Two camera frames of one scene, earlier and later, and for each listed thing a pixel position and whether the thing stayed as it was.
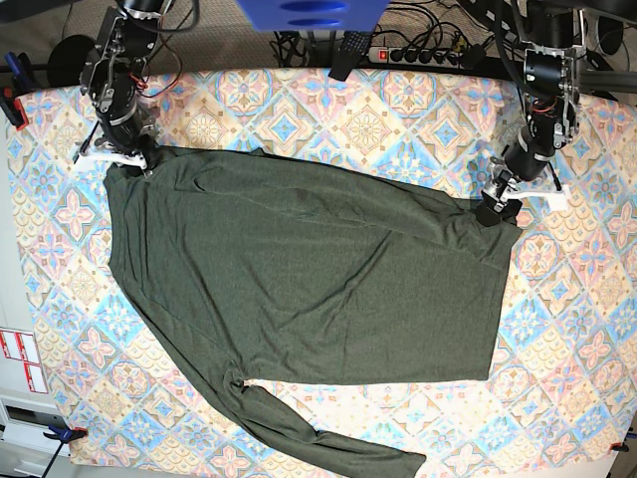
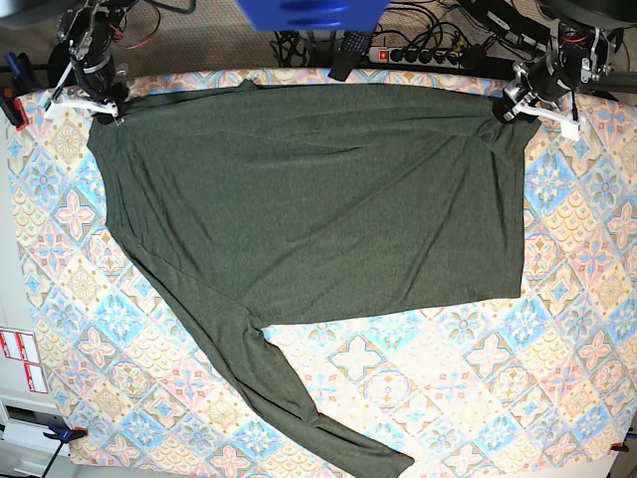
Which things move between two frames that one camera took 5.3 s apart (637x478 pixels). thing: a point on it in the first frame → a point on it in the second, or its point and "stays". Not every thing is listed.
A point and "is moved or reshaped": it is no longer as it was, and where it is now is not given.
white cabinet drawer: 25,449 stays
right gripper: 525,158 → 543,80
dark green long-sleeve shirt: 276,272 is moved or reshaped
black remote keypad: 353,47 stays
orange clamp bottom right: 619,446 stays
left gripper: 127,127 → 102,79
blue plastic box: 314,15 stays
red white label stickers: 21,346 stays
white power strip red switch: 436,59 stays
